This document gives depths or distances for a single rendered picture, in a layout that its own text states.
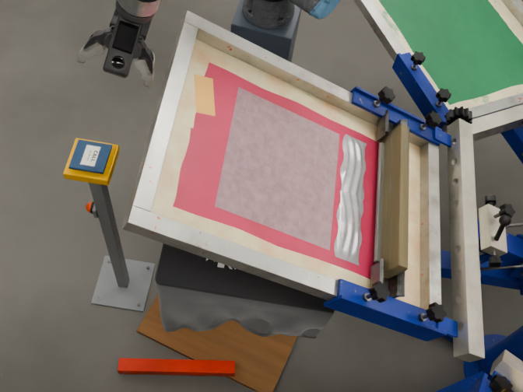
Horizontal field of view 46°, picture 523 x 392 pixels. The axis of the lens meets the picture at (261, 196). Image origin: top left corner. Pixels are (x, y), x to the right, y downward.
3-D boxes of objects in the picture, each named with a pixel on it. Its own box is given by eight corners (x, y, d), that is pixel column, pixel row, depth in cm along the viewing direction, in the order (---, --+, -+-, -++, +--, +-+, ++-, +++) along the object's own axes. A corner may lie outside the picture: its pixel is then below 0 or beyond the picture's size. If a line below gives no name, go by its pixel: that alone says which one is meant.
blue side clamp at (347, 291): (323, 306, 137) (341, 298, 131) (324, 285, 139) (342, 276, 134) (426, 341, 147) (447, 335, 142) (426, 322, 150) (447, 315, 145)
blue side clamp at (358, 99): (339, 113, 165) (355, 99, 160) (341, 99, 168) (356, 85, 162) (425, 154, 176) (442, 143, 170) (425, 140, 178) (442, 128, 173)
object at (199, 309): (166, 334, 196) (161, 284, 160) (170, 323, 198) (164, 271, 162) (308, 356, 197) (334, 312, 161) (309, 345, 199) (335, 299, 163)
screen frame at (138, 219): (121, 229, 119) (128, 222, 116) (181, 19, 149) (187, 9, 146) (431, 336, 147) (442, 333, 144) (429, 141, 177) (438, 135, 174)
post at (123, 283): (91, 303, 253) (41, 183, 171) (105, 256, 264) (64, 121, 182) (143, 312, 253) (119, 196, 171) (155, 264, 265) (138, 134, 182)
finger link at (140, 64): (167, 69, 129) (150, 36, 122) (161, 90, 126) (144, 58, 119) (153, 70, 130) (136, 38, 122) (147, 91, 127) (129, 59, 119)
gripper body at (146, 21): (148, 34, 124) (163, -8, 114) (138, 65, 119) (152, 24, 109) (110, 20, 122) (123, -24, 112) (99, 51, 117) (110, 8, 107)
